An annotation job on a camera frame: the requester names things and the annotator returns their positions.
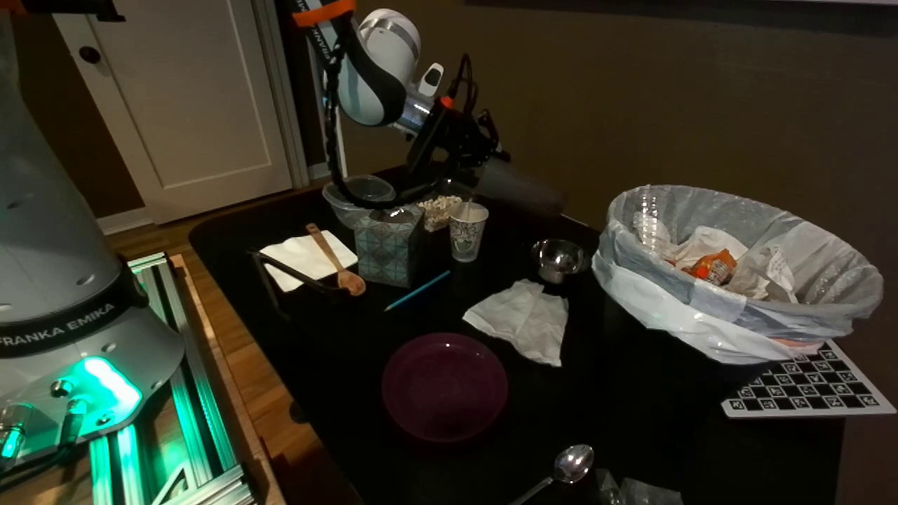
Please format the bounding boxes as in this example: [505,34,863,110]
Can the black tongs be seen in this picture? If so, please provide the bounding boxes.
[256,250,319,289]

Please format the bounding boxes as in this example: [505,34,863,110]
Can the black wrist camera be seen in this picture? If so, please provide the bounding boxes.
[401,93,453,185]

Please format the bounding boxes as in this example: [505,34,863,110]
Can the clear container with nuts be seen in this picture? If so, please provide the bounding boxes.
[414,192,469,236]

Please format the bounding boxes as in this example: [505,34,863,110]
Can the trash bin with white liner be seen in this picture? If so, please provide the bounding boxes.
[589,183,887,366]

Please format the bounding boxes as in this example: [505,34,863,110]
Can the metal spoon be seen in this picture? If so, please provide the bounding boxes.
[507,441,597,505]

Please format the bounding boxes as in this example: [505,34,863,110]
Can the purple plate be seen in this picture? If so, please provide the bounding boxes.
[379,330,511,445]

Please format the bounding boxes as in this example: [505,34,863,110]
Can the orange snack wrapper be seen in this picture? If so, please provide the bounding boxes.
[683,250,741,285]

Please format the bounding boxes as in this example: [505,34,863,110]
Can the white panel door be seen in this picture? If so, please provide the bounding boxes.
[49,0,312,226]

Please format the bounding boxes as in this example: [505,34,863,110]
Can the white paper cup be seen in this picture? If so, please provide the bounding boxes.
[445,199,491,267]

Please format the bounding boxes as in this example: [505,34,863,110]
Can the white paper napkin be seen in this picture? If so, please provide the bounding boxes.
[256,226,361,295]

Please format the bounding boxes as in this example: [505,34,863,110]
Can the small metal bowl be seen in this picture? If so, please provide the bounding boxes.
[531,236,589,285]

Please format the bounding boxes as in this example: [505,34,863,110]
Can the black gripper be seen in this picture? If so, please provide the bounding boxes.
[438,89,514,188]

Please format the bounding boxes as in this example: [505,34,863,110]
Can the green lit aluminium frame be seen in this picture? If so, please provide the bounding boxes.
[80,250,256,505]

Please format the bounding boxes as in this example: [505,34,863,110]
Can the empty clear plastic container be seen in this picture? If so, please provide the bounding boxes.
[319,173,401,232]

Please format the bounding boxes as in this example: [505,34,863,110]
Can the wooden spoon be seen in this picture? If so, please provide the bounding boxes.
[306,221,371,299]

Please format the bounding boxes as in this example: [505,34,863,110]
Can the orange strap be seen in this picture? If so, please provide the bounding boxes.
[288,0,358,30]

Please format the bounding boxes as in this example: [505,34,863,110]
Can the crumpled white paper trash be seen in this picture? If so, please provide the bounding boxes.
[661,225,797,303]

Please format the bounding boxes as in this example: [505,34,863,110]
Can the crumpled white tissue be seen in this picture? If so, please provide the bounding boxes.
[460,277,573,371]

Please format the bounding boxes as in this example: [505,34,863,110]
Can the black white checkerboard card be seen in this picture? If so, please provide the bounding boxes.
[717,340,898,420]

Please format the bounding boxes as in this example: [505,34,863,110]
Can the blue straw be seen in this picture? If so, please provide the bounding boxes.
[382,267,453,313]

